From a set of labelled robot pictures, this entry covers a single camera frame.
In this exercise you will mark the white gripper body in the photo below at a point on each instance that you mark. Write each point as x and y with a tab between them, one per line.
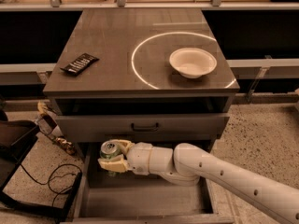
139	158

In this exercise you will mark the black chair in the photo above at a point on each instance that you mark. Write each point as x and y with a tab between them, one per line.
16	140

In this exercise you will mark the white paper bowl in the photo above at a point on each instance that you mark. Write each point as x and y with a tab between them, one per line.
192	62

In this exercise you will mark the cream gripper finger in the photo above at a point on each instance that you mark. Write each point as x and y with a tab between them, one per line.
116	164
124	145

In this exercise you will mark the black snack bar wrapper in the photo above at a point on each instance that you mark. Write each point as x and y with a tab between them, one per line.
81	63

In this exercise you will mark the green soda can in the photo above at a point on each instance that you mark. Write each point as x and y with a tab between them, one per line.
109	150

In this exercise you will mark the black drawer handle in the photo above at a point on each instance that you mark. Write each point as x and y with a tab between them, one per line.
145	128

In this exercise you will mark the upper grey drawer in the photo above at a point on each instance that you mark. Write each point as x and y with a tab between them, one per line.
172	127

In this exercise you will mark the crumpled wrapper on floor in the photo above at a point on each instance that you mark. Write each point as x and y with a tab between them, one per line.
46	120

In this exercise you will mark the grey drawer cabinet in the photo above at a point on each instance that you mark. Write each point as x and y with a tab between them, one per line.
133	75

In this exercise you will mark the grey metal rail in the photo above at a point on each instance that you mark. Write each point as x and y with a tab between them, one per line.
203	6

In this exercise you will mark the open grey middle drawer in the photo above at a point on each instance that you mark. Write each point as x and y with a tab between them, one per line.
138	199

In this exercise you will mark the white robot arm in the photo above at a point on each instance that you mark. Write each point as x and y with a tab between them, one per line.
185	164

